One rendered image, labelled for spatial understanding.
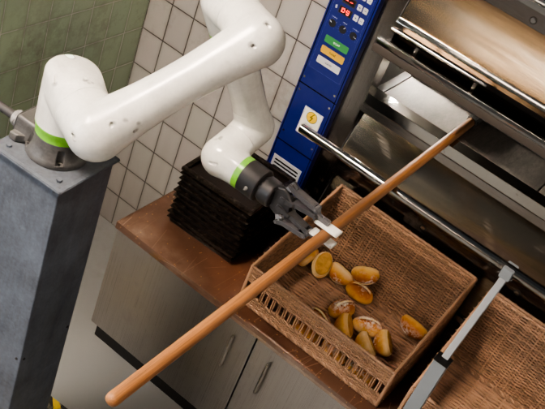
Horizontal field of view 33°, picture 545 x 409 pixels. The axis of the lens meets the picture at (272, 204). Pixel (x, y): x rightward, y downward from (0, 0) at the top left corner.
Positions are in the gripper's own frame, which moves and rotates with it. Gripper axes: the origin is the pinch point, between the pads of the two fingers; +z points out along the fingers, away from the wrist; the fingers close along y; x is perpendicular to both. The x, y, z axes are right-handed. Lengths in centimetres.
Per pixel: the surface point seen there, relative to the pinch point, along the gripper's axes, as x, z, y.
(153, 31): -73, -116, 28
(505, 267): -36, 38, 2
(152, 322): -19, -48, 89
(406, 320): -59, 19, 55
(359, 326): -44, 9, 57
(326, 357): -24, 9, 57
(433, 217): -36.7, 14.5, 2.1
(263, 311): -24, -15, 58
